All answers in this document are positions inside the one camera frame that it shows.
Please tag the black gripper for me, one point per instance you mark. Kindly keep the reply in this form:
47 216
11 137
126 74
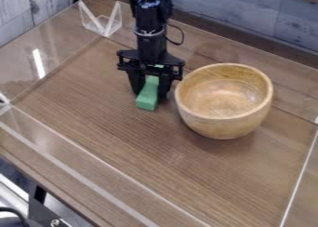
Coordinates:
168 68

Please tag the green rectangular stick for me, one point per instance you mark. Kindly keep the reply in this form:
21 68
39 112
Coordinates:
146 99

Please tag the wooden bowl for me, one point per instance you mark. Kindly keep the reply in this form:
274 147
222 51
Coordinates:
223 100

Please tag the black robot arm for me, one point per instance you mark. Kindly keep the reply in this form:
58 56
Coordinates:
150 59

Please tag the clear acrylic corner bracket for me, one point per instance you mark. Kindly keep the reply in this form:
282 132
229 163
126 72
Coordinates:
102 25

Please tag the clear acrylic front wall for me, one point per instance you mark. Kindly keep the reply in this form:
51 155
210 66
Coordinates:
108 198

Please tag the black table leg bracket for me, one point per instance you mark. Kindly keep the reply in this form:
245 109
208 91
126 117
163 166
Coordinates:
39 212

